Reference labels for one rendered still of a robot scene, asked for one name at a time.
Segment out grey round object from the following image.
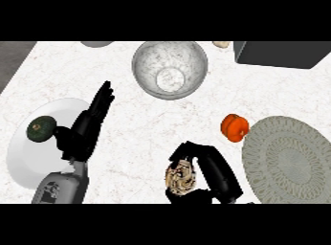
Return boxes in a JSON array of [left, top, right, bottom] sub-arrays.
[[80, 41, 115, 49]]

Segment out dark grey box appliance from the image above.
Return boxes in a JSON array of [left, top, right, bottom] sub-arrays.
[[232, 41, 331, 70]]

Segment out cream and brown cupcake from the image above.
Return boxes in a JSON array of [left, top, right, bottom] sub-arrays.
[[164, 158, 198, 196]]

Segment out grey marbled bowl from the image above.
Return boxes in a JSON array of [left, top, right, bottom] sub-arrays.
[[130, 41, 210, 101]]

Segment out orange bell pepper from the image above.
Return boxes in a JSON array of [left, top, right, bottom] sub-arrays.
[[219, 113, 250, 144]]

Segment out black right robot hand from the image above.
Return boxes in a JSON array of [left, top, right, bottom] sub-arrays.
[[164, 141, 245, 205]]

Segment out grey round woven placemat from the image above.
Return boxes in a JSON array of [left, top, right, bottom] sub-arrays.
[[241, 115, 331, 205]]

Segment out dark green squash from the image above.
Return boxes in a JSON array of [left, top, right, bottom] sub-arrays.
[[25, 115, 58, 144]]

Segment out small beige object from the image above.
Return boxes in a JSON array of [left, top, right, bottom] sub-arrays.
[[213, 41, 232, 50]]

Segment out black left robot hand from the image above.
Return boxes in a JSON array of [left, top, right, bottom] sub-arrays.
[[50, 80, 115, 163]]

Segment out white round plate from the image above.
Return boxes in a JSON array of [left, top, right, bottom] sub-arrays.
[[5, 98, 92, 190]]

